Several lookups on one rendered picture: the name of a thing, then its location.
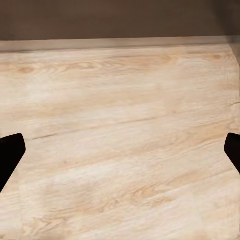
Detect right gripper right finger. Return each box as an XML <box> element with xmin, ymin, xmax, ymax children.
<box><xmin>224</xmin><ymin>133</ymin><xmax>240</xmax><ymax>173</ymax></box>

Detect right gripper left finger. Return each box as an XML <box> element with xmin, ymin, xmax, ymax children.
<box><xmin>0</xmin><ymin>133</ymin><xmax>26</xmax><ymax>193</ymax></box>

